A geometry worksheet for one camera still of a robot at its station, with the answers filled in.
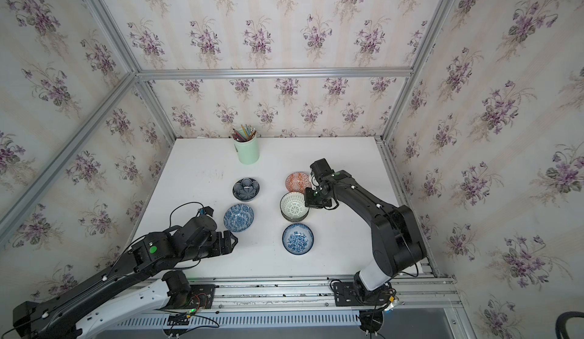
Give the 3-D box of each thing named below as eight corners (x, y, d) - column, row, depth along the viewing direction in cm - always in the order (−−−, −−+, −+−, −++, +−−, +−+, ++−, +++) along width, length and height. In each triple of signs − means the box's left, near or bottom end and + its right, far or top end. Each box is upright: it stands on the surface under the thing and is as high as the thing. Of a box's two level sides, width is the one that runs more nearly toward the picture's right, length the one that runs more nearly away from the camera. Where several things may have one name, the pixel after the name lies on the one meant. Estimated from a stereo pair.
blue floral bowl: (293, 261, 81) (293, 258, 78) (278, 237, 87) (277, 233, 84) (317, 244, 85) (318, 240, 82) (301, 222, 91) (302, 218, 88)
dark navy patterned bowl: (232, 201, 97) (230, 196, 94) (236, 182, 104) (234, 177, 100) (258, 201, 97) (257, 196, 94) (260, 183, 104) (259, 177, 101)
